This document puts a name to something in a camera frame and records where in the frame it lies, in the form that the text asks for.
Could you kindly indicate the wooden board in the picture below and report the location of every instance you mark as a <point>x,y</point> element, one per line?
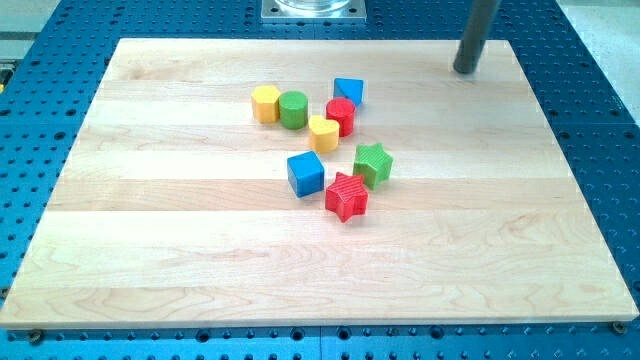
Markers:
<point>173,208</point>

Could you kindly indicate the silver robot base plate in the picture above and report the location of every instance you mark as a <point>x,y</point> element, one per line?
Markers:
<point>282,11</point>

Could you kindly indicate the red star block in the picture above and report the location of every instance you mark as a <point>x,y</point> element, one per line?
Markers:
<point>346,196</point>

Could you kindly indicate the blue cube block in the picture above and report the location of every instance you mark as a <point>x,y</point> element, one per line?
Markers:
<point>305,174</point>

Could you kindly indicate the green star block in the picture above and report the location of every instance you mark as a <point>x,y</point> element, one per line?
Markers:
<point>373,163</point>

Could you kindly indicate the yellow hexagon block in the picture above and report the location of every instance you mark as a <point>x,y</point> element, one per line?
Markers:
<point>265,103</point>

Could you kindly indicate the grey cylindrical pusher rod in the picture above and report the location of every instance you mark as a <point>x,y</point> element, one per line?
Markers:
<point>477,30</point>

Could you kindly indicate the blue triangle block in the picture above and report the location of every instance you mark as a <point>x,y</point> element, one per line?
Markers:
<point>352,89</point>

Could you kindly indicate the green cylinder block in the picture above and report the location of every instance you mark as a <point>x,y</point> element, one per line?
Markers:
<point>293,107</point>

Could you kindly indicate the yellow heart block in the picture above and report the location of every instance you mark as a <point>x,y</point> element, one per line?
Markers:
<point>323,134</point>

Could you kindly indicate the red cylinder block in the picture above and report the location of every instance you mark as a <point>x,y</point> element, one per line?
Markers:
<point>343,111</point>

